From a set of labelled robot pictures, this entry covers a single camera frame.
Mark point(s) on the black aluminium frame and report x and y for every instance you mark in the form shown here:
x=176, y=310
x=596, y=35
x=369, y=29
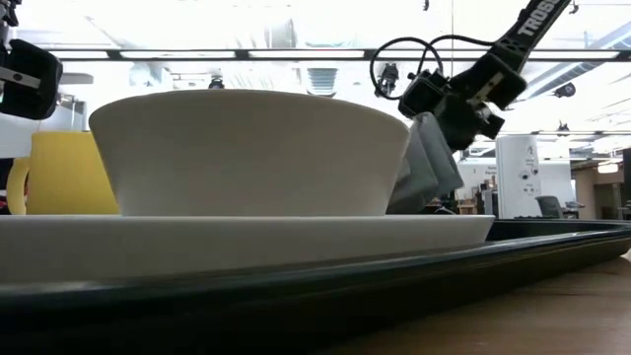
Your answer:
x=305, y=54

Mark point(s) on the grey office chair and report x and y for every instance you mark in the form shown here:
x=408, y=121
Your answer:
x=549, y=206

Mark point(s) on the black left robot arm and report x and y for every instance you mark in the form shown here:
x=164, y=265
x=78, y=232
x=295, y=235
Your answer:
x=9, y=12

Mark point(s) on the black ceiling dome camera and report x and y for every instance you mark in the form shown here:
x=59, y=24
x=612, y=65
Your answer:
x=565, y=90

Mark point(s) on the yellow mug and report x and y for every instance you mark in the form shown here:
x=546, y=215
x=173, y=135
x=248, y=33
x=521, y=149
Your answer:
x=69, y=172

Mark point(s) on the ceiling air vent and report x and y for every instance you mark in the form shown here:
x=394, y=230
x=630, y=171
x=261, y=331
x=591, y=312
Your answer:
x=321, y=81

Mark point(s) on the white round plate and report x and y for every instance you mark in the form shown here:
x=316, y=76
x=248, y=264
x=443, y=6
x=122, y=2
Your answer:
x=246, y=241

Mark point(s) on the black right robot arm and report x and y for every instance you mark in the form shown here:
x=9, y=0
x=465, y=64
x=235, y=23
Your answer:
x=537, y=22

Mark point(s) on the black plastic serving tray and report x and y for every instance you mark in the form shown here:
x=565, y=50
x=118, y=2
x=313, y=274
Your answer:
x=296, y=305

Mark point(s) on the glowing ceiling lamp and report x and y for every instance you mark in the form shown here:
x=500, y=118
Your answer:
x=607, y=167

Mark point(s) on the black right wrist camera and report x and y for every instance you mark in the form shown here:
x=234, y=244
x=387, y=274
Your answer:
x=421, y=93

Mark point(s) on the light grey bowl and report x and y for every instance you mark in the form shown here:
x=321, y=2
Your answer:
x=251, y=153

